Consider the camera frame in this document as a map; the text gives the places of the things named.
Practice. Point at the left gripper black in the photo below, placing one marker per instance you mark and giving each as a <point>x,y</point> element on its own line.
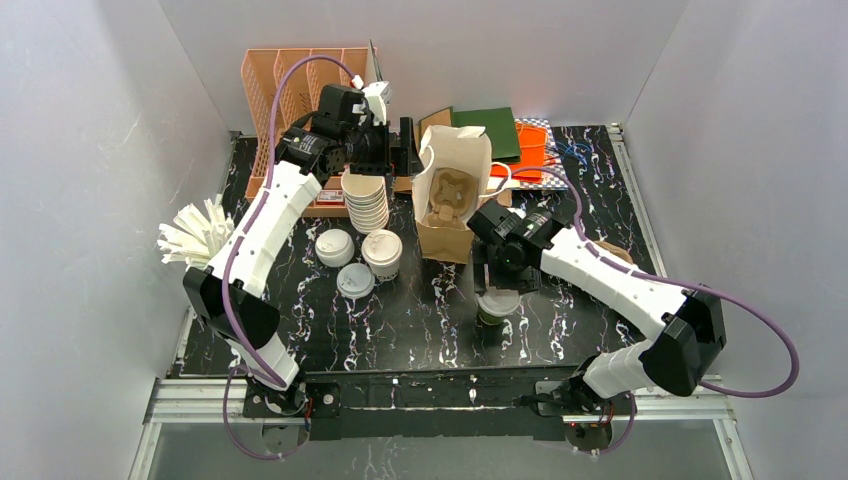
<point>391,149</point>

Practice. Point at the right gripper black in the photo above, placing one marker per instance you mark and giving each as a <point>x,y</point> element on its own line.
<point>499,281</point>

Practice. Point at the tan paper bag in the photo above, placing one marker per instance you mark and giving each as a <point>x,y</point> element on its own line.
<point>467,149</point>

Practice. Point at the single white lid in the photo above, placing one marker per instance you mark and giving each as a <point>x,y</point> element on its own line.
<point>382,247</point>
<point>498,302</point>

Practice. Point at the stack of paper cups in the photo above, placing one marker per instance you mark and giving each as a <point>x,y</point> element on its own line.
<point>366,201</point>

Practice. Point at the green paper cup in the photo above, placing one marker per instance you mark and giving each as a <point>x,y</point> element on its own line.
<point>489,320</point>

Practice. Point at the single paper cup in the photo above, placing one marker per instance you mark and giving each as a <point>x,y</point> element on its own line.
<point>385,272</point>

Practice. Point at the cardboard two-cup carrier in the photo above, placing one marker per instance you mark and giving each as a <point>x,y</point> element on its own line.
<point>615,253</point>

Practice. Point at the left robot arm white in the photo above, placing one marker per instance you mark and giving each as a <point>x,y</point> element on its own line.
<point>226,294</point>

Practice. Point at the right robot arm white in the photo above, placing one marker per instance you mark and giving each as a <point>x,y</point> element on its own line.
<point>682,327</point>

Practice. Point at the brown kraft paper bag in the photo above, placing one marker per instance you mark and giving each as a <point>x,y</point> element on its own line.
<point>404,184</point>

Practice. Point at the dark green paper bag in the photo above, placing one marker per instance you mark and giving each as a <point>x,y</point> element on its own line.
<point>498,123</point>

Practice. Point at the red white small box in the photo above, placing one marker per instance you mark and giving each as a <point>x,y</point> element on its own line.
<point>330,197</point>

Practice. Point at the white folder in organizer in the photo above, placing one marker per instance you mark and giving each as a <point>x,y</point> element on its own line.
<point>373,70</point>

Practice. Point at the orange paper bag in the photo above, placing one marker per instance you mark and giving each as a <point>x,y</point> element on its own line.
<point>533,143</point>

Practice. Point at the stack of white lids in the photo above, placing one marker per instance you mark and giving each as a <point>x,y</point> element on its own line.
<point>334,248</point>

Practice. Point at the loose white lid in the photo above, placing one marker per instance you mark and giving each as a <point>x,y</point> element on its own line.
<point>355,281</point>

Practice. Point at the pink desk file organizer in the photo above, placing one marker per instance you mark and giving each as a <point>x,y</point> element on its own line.
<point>284,84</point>

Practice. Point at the white wrapped straws bundle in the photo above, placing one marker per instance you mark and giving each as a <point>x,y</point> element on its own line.
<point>195,235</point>

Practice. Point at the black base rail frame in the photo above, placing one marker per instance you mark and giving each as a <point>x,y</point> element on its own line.
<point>488,423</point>

